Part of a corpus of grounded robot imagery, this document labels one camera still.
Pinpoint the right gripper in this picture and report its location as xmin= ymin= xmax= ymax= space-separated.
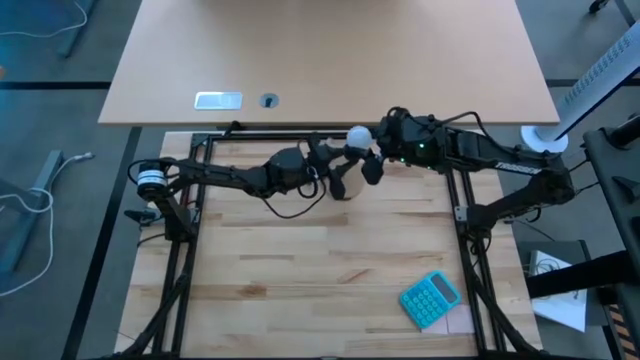
xmin=360 ymin=111 xmax=450 ymax=186

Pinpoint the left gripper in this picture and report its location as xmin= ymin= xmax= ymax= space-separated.
xmin=267 ymin=132 xmax=359 ymax=202

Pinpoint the white lightbulb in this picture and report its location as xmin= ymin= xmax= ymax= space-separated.
xmin=345 ymin=125 xmax=374 ymax=152

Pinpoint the beige desk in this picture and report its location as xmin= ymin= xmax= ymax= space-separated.
xmin=97 ymin=0 xmax=562 ymax=127

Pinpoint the teal calculator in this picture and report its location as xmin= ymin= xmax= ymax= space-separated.
xmin=397 ymin=269 xmax=463 ymax=332

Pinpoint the pink sticky note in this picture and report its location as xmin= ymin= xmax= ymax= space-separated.
xmin=420 ymin=313 xmax=450 ymax=336
xmin=445 ymin=303 xmax=476 ymax=335

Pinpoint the black diagonal beam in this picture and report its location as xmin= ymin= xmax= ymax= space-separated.
xmin=524 ymin=248 xmax=640 ymax=302

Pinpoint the white tower fan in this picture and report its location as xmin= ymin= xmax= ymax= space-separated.
xmin=519 ymin=19 xmax=640 ymax=157

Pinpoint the black side table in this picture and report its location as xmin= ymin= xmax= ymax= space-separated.
xmin=581 ymin=113 xmax=640 ymax=360

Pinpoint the white paper sheet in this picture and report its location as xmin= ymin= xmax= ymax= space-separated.
xmin=528 ymin=248 xmax=590 ymax=334

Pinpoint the grey desk leg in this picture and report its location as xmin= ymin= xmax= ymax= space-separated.
xmin=0 ymin=148 xmax=65 ymax=275

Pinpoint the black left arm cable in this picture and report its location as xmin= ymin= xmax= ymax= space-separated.
xmin=258 ymin=164 xmax=329 ymax=222

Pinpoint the black aluminium table frame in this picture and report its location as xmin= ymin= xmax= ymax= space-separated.
xmin=112 ymin=128 xmax=544 ymax=360

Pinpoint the silver desk cable plate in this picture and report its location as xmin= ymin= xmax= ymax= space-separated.
xmin=193 ymin=90 xmax=245 ymax=112

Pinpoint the white floor cable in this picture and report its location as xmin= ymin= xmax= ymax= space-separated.
xmin=0 ymin=151 xmax=97 ymax=298

